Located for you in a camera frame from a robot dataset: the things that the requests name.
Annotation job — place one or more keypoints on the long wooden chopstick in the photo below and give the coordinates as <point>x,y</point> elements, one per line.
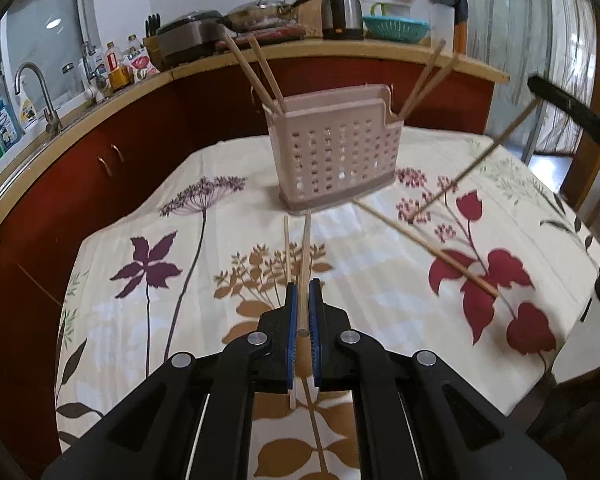
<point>267,71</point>
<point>247,71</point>
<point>432,86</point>
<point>425,72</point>
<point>430,250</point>
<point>480,156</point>
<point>305,270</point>
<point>287,250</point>

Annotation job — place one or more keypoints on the grey electric cooker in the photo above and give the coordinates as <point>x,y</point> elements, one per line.
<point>190,40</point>

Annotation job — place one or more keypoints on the steel electric kettle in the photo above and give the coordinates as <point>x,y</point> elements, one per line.
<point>342,12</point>

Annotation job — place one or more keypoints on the clear condiment bottle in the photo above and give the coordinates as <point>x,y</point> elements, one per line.
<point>134,47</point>

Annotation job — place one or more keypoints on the dark wooden chair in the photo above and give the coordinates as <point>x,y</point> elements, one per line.
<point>580,425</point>

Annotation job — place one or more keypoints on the steel kitchen faucet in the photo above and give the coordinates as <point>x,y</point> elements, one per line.
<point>50,110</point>

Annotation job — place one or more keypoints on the frosted glass door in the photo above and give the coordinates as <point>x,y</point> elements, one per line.
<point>505,20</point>

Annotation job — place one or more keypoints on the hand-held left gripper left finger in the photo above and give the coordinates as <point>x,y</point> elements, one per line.
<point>291,325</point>

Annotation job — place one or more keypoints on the amber cooking oil bottle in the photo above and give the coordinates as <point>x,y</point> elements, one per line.
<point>117,72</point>

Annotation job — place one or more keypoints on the floral tablecloth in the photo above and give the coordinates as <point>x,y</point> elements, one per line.
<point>380,310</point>

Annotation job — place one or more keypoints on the white bottle blue cap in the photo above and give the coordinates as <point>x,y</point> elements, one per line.
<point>94,72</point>

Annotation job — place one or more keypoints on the steel wok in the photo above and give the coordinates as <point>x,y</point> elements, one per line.
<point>260,19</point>

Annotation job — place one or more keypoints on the red induction cooktop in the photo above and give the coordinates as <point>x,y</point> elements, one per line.
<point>270,34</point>

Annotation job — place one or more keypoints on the knife block with black knives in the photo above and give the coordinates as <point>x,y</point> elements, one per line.
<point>152,40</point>

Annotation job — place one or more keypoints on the glass wok lid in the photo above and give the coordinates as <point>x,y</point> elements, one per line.
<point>260,7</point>

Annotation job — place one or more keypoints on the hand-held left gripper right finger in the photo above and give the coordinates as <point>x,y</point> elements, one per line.
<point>316,325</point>

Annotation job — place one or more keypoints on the red and white packet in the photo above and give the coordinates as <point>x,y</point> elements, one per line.
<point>144,67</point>

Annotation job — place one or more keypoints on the red kitchen cabinet wooden counter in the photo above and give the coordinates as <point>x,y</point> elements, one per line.
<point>130,125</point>

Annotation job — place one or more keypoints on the teal plastic colander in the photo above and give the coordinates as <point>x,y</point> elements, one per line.
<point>395,29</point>

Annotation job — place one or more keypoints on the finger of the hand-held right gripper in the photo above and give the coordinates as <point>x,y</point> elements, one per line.
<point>575,110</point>

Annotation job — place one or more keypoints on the pink perforated utensil holder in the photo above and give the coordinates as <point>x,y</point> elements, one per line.
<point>330,160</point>

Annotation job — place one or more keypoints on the white plastic container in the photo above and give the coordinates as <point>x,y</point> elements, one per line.
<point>442,25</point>

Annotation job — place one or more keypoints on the white spray bottle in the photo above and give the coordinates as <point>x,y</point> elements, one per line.
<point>28,110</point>

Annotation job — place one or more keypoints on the aluminium frame window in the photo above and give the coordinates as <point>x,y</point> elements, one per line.
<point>45,25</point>

